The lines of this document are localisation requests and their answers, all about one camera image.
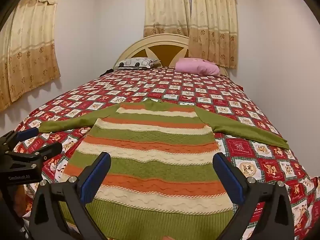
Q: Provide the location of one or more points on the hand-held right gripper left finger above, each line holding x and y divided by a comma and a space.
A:
96, 176

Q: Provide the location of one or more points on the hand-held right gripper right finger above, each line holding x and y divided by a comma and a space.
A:
230, 177

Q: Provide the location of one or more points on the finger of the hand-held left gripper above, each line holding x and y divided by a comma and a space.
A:
50, 151
26, 133

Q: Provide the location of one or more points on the green orange striped knit sweater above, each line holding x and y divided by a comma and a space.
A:
155, 135

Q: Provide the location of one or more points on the beige floral curtain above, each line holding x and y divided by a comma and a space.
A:
27, 45
166, 7
213, 25

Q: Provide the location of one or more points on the red checked printed blanket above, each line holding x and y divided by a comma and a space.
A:
200, 87

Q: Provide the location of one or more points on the dark cloth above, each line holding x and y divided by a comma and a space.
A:
107, 72

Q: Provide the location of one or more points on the pink pillow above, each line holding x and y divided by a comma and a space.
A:
197, 67

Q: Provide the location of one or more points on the white car print pillow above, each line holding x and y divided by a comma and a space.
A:
136, 63

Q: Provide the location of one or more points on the cream and brown bed headboard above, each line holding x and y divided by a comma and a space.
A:
162, 48

